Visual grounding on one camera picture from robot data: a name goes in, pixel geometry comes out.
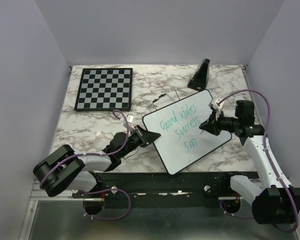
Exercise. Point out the black wedge eraser block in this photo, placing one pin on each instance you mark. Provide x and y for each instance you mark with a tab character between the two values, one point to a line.
200	78

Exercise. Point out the black white chessboard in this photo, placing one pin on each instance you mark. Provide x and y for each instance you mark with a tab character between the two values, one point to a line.
104	89

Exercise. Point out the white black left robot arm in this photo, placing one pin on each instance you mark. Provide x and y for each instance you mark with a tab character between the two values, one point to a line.
64	169

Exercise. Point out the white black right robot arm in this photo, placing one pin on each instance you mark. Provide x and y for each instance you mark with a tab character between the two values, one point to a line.
276	201

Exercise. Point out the white whiteboard black frame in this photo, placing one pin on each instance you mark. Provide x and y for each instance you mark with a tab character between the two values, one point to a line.
182	142

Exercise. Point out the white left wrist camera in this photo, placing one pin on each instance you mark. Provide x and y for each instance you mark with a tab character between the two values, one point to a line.
128	123

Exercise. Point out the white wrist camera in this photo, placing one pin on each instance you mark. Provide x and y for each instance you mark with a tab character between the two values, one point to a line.
216	105
128	123

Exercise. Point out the aluminium rail frame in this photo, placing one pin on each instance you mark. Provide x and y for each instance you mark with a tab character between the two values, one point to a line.
63	219

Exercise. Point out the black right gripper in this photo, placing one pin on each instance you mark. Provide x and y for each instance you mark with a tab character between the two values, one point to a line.
211	125

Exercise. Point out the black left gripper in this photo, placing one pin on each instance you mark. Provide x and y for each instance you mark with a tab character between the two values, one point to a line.
145	137

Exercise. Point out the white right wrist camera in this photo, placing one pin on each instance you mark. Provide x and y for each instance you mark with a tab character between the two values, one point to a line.
216	105

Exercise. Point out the black wire whiteboard stand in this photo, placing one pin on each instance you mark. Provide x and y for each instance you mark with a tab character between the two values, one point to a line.
168	97

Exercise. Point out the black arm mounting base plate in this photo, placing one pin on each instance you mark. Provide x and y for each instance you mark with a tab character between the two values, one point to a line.
162	190

